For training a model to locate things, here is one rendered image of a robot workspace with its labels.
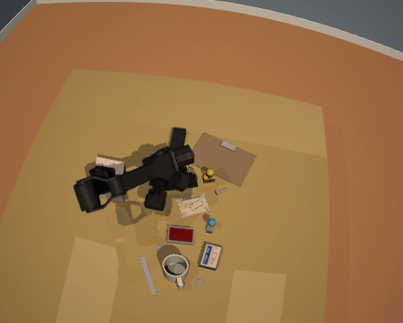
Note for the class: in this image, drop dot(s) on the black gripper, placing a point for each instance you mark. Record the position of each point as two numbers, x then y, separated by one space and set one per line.
156 198

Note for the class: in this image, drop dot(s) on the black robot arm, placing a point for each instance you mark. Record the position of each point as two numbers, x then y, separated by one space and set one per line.
165 164

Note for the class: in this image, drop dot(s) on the grey mug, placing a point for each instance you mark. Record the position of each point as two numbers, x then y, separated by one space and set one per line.
175 268

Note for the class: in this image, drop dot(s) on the brown clipboard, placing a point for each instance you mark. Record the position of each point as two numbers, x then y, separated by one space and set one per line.
228 161

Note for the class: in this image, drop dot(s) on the blue-topped rubber stamp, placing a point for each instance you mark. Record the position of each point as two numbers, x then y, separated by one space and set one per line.
212 223

